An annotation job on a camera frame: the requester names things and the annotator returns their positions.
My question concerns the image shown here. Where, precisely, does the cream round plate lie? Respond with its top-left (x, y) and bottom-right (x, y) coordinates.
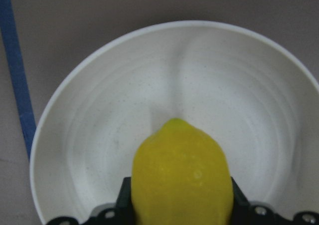
top-left (30, 21), bottom-right (319, 224)

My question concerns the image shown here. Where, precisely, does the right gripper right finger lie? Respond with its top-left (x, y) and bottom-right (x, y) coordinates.
top-left (230, 178), bottom-right (319, 225)

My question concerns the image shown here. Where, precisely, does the yellow lemon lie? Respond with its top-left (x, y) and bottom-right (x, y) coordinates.
top-left (131, 118), bottom-right (233, 225)

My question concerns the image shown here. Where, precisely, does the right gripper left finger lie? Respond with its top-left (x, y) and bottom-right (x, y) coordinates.
top-left (47, 177), bottom-right (136, 225)

